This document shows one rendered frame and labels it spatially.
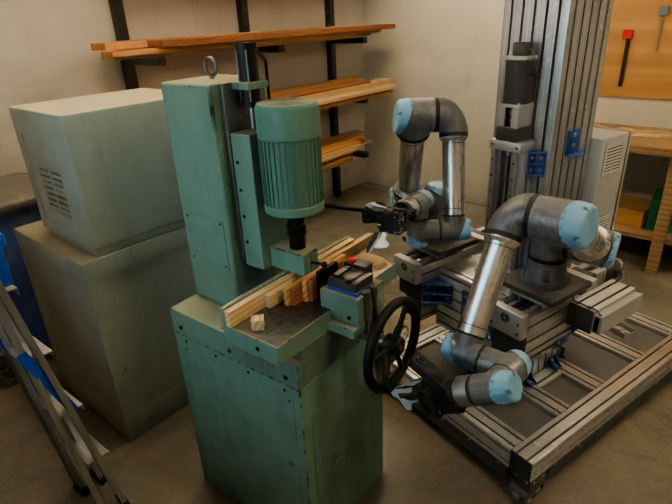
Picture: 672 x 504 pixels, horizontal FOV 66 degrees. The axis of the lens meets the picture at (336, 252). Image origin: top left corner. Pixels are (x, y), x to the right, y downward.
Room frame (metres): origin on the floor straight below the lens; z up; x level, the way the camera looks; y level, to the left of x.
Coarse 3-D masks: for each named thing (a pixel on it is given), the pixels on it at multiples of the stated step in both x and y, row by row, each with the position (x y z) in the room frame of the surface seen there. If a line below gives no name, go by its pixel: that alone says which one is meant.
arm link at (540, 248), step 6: (534, 240) 1.54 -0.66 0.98; (534, 246) 1.54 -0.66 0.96; (540, 246) 1.52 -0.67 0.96; (546, 246) 1.51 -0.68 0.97; (552, 246) 1.49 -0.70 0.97; (534, 252) 1.54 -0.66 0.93; (540, 252) 1.52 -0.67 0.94; (546, 252) 1.51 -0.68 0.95; (552, 252) 1.50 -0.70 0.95; (558, 252) 1.49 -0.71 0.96; (564, 252) 1.47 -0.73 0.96; (540, 258) 1.52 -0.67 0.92; (546, 258) 1.50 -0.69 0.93; (552, 258) 1.50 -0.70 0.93; (558, 258) 1.50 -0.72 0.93; (564, 258) 1.51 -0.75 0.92
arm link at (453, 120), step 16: (448, 112) 1.72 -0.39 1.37; (448, 128) 1.71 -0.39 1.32; (464, 128) 1.72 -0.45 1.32; (448, 144) 1.71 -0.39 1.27; (464, 144) 1.72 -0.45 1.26; (448, 160) 1.69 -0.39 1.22; (464, 160) 1.70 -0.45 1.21; (448, 176) 1.68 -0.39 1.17; (464, 176) 1.69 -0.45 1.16; (448, 192) 1.66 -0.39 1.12; (464, 192) 1.67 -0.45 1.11; (448, 208) 1.64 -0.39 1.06; (464, 208) 1.65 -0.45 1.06; (448, 224) 1.63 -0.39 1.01; (464, 224) 1.62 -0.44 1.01
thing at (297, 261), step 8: (288, 240) 1.50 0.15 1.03; (272, 248) 1.45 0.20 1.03; (280, 248) 1.44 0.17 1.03; (288, 248) 1.44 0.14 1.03; (304, 248) 1.43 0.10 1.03; (312, 248) 1.43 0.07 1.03; (272, 256) 1.46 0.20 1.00; (280, 256) 1.44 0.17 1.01; (288, 256) 1.41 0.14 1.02; (296, 256) 1.39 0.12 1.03; (304, 256) 1.38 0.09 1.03; (312, 256) 1.41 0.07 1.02; (272, 264) 1.46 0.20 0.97; (280, 264) 1.44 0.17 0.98; (288, 264) 1.42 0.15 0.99; (296, 264) 1.40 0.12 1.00; (304, 264) 1.38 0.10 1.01; (312, 264) 1.41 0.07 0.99; (296, 272) 1.40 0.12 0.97; (304, 272) 1.38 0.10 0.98
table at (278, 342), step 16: (352, 256) 1.64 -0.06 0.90; (384, 272) 1.52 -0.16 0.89; (304, 304) 1.32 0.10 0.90; (320, 304) 1.32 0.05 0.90; (384, 304) 1.35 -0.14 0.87; (272, 320) 1.24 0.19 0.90; (288, 320) 1.24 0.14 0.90; (304, 320) 1.24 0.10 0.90; (320, 320) 1.25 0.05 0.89; (336, 320) 1.28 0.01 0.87; (240, 336) 1.19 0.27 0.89; (256, 336) 1.17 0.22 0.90; (272, 336) 1.16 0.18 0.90; (288, 336) 1.16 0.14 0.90; (304, 336) 1.19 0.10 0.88; (352, 336) 1.22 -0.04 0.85; (256, 352) 1.16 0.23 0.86; (272, 352) 1.12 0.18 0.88; (288, 352) 1.14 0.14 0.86
